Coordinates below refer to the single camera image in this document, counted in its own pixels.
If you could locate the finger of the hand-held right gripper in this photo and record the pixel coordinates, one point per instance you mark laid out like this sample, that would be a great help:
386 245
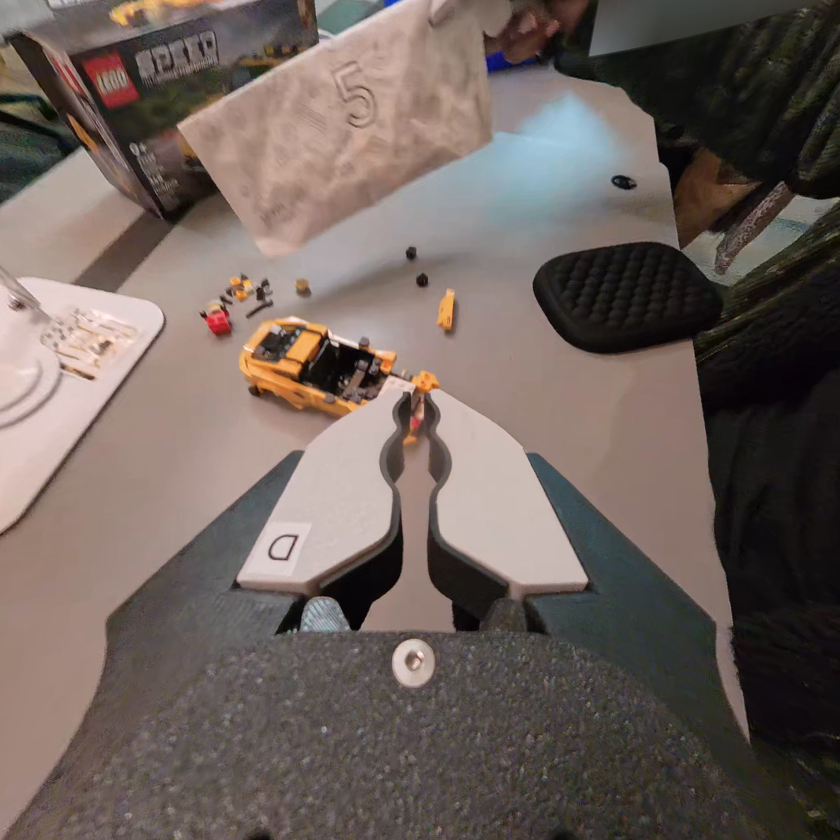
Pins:
469 10

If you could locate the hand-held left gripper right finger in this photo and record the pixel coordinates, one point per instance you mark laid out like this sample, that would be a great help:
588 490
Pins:
499 512

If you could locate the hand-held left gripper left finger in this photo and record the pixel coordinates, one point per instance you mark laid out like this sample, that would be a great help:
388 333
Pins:
328 499

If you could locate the small yellow lego piece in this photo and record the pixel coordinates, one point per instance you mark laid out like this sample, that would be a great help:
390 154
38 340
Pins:
426 380

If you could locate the yellow lego car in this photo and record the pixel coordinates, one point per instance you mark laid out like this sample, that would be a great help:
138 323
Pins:
289 348

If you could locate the white numbered paper bag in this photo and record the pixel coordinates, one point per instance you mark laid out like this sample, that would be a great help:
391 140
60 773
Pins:
341 131

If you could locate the person's right forearm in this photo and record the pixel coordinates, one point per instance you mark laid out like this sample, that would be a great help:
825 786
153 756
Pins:
722 105

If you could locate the black lego bar piece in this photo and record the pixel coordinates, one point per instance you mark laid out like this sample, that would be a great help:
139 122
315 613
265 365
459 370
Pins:
259 310

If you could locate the red lego piece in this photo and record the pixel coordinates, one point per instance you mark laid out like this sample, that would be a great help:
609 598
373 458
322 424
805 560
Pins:
218 323

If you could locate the yellow curved lego piece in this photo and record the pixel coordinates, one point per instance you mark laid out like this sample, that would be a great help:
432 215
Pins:
447 308

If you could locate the black lego stud pieces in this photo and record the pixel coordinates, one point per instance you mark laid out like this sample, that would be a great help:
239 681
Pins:
264 289

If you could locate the yellow and black lego piece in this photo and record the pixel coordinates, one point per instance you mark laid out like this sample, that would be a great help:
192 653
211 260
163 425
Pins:
240 287

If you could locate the black lego box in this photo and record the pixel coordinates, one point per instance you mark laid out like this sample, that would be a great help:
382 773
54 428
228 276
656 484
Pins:
131 72

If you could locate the blue storage bin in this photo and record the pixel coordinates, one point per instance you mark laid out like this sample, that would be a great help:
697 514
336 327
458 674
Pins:
505 62

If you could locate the black textured armrest pad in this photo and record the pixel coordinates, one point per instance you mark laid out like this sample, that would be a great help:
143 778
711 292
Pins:
623 295

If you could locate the white monitor stand base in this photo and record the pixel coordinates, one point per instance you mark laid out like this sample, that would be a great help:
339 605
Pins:
79 426

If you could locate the person's dark clothed body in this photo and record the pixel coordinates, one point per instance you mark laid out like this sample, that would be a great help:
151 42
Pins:
774 459

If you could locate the clear plastic parts bag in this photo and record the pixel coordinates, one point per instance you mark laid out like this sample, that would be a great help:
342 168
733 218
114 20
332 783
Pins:
85 338

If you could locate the grey metal bar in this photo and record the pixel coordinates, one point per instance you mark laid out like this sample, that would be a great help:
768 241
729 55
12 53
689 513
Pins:
754 226

